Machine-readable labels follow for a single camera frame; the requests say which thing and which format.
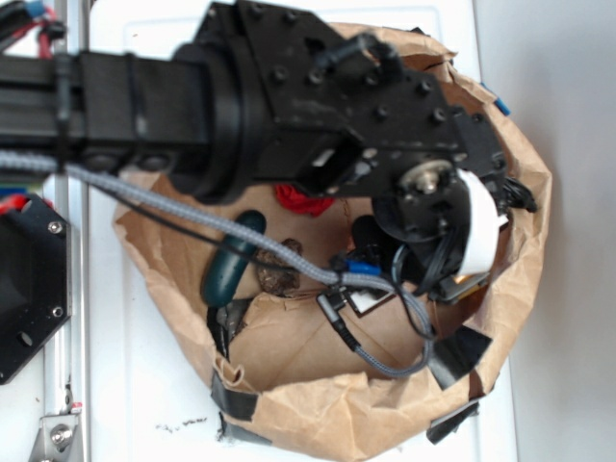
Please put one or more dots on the dark green cucumber toy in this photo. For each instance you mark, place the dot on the dark green cucumber toy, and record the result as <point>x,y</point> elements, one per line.
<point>223,277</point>

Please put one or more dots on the red crumpled paper flower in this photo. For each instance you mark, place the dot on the red crumpled paper flower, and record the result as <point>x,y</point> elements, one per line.
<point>299,203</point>

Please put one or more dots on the metal corner bracket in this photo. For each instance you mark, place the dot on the metal corner bracket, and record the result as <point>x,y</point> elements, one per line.
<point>59,439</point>

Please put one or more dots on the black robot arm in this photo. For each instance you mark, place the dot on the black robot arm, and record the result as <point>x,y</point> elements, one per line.
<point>269,95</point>

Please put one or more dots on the brown paper bag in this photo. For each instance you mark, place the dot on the brown paper bag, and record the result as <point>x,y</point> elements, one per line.
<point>291,380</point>

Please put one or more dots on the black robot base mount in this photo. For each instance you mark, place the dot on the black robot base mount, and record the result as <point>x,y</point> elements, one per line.
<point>32,280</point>

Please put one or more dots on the aluminium frame rail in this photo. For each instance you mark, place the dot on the aluminium frame rail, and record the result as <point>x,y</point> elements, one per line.
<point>66,383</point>

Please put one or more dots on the blue tape piece right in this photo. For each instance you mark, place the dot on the blue tape piece right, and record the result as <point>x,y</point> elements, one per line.
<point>499,103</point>

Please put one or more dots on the grey brown rock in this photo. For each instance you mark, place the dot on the grey brown rock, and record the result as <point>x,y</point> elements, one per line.
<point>275,282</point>

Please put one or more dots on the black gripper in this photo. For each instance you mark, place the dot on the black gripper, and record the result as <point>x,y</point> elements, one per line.
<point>388,133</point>

